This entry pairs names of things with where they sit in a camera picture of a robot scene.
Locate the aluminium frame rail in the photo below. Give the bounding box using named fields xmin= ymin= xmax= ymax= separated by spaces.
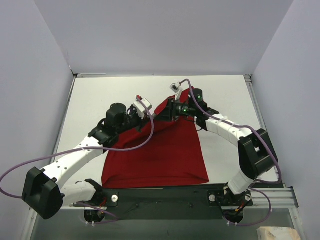
xmin=250 ymin=187 xmax=299 ymax=209

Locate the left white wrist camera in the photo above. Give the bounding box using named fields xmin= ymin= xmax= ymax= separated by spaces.
xmin=133 ymin=95 xmax=153 ymax=119

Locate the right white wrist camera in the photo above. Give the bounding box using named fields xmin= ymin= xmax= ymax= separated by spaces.
xmin=170 ymin=82 xmax=183 ymax=101

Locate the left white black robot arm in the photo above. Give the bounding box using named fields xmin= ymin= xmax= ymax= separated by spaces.
xmin=22 ymin=98 xmax=152 ymax=220

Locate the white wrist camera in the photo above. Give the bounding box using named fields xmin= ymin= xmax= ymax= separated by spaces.
xmin=133 ymin=95 xmax=153 ymax=119
xmin=170 ymin=82 xmax=183 ymax=101

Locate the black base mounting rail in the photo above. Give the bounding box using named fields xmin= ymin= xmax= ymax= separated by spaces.
xmin=75 ymin=184 xmax=253 ymax=224

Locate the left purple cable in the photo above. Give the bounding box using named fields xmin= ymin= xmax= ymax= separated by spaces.
xmin=0 ymin=96 xmax=155 ymax=223

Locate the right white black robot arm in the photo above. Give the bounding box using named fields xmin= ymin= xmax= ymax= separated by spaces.
xmin=155 ymin=84 xmax=279 ymax=197

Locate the red cloth garment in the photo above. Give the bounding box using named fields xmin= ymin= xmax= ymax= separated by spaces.
xmin=101 ymin=86 xmax=210 ymax=190

